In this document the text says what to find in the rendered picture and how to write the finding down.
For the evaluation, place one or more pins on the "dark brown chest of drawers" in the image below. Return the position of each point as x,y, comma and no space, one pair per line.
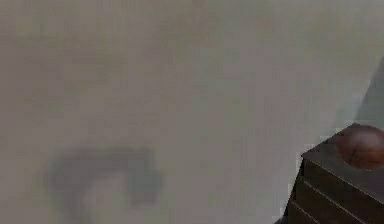
328,190

